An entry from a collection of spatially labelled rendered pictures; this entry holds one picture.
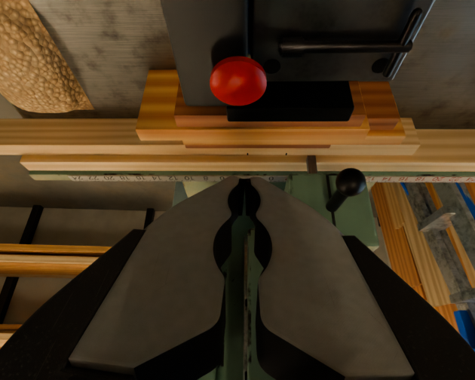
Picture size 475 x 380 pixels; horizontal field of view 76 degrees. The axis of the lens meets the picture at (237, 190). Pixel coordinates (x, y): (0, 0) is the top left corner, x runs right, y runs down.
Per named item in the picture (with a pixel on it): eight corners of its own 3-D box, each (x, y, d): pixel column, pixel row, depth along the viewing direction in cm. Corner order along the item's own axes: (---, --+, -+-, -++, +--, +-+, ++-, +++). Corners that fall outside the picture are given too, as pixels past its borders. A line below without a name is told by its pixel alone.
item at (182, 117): (351, 54, 28) (366, 114, 25) (347, 67, 30) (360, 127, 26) (182, 55, 29) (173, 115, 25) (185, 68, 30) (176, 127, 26)
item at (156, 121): (355, 68, 30) (370, 129, 26) (350, 81, 31) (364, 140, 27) (148, 69, 30) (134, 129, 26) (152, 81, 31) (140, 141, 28)
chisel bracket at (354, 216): (363, 157, 28) (382, 246, 24) (326, 218, 40) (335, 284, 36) (282, 157, 28) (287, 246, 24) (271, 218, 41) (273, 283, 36)
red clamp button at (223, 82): (268, 51, 15) (268, 65, 15) (265, 96, 18) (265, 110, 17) (207, 51, 15) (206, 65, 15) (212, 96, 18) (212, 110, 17)
